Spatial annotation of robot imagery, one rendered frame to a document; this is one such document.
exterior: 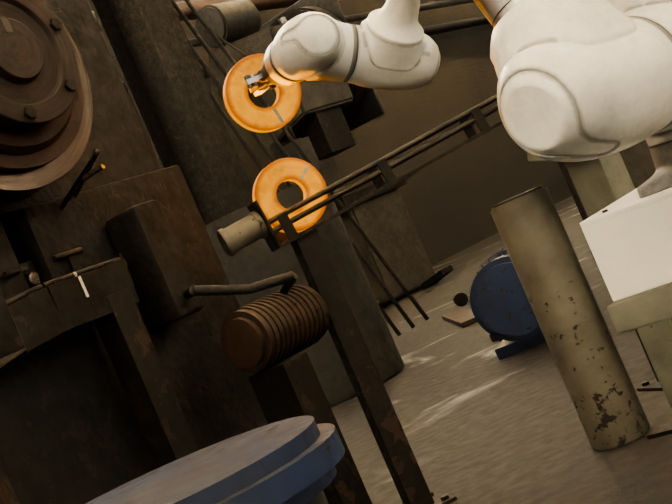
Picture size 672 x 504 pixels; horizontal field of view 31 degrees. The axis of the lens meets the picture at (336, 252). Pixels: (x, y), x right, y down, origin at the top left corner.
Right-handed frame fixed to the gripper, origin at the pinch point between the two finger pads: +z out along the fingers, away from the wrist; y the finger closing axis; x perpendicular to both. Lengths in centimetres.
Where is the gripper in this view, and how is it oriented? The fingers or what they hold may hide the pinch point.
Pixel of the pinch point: (259, 85)
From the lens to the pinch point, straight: 243.3
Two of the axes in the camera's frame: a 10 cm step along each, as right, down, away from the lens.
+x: -3.8, -9.2, -0.5
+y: 8.7, -3.8, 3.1
